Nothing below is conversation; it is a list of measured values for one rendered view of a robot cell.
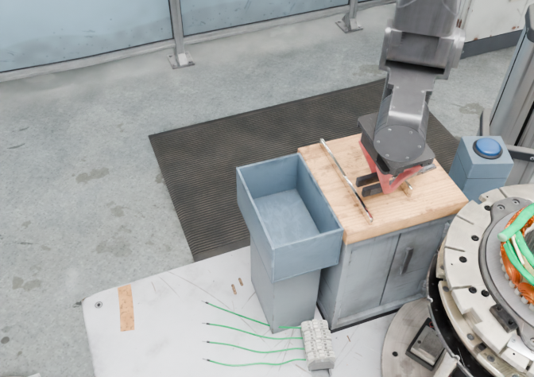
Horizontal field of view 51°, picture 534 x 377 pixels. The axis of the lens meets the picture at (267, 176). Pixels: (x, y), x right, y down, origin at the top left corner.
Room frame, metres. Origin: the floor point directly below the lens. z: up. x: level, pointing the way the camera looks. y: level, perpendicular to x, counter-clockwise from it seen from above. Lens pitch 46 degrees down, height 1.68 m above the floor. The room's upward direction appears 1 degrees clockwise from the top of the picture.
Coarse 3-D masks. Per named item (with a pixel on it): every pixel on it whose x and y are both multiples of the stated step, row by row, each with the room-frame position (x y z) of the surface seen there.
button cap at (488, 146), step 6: (480, 138) 0.72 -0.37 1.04; (486, 138) 0.72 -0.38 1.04; (480, 144) 0.70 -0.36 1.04; (486, 144) 0.70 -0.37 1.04; (492, 144) 0.70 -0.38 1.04; (498, 144) 0.71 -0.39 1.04; (480, 150) 0.69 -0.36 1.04; (486, 150) 0.69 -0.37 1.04; (492, 150) 0.69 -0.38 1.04; (498, 150) 0.69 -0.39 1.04
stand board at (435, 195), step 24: (336, 144) 0.67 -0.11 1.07; (312, 168) 0.62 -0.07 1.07; (360, 168) 0.62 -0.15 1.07; (336, 192) 0.57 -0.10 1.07; (360, 192) 0.57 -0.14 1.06; (432, 192) 0.57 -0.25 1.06; (456, 192) 0.57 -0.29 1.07; (360, 216) 0.52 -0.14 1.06; (384, 216) 0.52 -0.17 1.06; (408, 216) 0.52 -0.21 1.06; (432, 216) 0.53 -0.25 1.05; (360, 240) 0.49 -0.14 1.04
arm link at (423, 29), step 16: (400, 0) 0.52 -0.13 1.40; (416, 0) 0.51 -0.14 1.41; (432, 0) 0.50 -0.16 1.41; (448, 0) 0.50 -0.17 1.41; (400, 16) 0.52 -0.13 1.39; (416, 16) 0.51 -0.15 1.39; (432, 16) 0.51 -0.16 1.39; (448, 16) 0.50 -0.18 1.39; (400, 32) 0.52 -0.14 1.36; (416, 32) 0.52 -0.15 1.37; (432, 32) 0.51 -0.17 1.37; (448, 32) 0.51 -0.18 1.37; (400, 48) 0.53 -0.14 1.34; (416, 48) 0.53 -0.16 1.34; (432, 48) 0.52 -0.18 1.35; (448, 48) 0.51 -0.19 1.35; (432, 64) 0.52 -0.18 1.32
